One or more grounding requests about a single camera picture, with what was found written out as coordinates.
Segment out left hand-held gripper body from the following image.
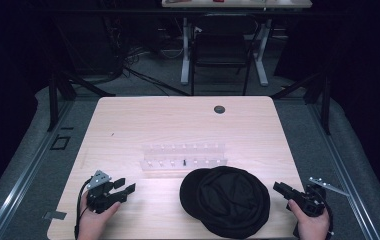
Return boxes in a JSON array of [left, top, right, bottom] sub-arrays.
[[85, 169, 128, 215]]

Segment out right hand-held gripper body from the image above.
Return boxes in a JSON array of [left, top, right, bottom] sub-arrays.
[[291, 176, 350, 218]]

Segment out black cloth hat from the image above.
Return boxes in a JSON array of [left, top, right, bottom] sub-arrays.
[[179, 165, 272, 240]]

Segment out person's right hand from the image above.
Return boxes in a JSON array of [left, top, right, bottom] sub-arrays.
[[287, 199, 331, 240]]

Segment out person's left hand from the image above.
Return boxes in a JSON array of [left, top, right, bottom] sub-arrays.
[[77, 191, 122, 240]]

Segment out grey tape strip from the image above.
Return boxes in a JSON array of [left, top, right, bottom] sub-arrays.
[[42, 210, 68, 221]]

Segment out clear acrylic rack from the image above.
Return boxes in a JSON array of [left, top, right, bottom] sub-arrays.
[[139, 142, 229, 173]]

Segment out black tape square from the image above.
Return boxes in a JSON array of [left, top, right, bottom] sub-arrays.
[[49, 134, 72, 151]]

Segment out black metal stand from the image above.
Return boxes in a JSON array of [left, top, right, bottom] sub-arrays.
[[270, 68, 333, 136], [46, 70, 116, 133]]

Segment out black folding chair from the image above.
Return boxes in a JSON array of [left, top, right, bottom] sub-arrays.
[[190, 13, 263, 97]]

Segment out white-legged wooden desk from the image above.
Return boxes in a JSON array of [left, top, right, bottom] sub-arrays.
[[161, 0, 313, 87]]

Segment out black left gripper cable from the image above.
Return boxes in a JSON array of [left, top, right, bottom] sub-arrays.
[[73, 177, 93, 240]]

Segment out aluminium floor rail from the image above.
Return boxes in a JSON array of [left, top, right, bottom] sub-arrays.
[[306, 99, 380, 240], [0, 99, 76, 240]]

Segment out black floor cables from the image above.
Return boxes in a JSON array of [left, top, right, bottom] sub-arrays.
[[109, 19, 192, 98]]

